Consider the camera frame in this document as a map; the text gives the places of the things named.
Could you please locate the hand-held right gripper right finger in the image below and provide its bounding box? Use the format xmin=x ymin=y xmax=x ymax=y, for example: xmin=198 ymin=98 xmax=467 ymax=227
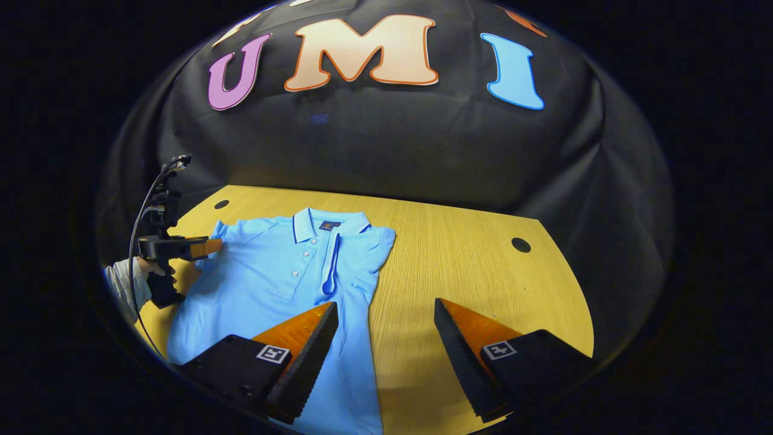
xmin=434 ymin=297 xmax=595 ymax=424

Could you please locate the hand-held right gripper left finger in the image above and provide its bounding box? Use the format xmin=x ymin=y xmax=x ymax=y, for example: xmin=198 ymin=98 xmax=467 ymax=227
xmin=178 ymin=301 xmax=339 ymax=425

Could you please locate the light blue polo T-shirt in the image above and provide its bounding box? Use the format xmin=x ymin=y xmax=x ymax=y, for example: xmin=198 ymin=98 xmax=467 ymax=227
xmin=166 ymin=207 xmax=397 ymax=435

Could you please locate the black backdrop cloth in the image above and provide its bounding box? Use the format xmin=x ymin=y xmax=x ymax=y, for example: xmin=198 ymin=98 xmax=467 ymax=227
xmin=97 ymin=0 xmax=674 ymax=363

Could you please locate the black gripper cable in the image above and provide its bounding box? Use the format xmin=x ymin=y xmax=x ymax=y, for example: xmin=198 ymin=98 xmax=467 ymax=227
xmin=128 ymin=156 xmax=193 ymax=361

